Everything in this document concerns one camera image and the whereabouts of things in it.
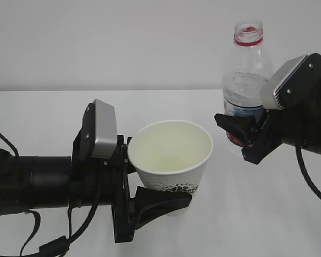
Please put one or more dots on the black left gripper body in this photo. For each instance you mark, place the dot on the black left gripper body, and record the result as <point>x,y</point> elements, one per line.
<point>94,182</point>

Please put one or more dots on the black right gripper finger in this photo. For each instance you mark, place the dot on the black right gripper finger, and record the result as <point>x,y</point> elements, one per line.
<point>241,131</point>

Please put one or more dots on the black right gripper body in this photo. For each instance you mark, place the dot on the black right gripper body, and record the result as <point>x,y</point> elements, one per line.
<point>275,128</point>

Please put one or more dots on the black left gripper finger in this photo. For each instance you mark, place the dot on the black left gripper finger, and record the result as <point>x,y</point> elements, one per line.
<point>152,204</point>

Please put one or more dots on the white paper cup green logo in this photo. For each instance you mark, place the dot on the white paper cup green logo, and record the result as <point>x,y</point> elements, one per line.
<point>171,155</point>

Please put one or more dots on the clear plastic water bottle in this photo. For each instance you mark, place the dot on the clear plastic water bottle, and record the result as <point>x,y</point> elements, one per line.
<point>247,68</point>

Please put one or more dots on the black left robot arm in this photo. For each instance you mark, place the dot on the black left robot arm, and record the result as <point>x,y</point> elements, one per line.
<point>31,182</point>

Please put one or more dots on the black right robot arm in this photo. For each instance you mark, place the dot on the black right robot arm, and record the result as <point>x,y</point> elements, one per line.
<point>308,115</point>

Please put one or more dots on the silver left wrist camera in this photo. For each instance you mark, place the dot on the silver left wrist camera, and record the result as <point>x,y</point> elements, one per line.
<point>97,137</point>

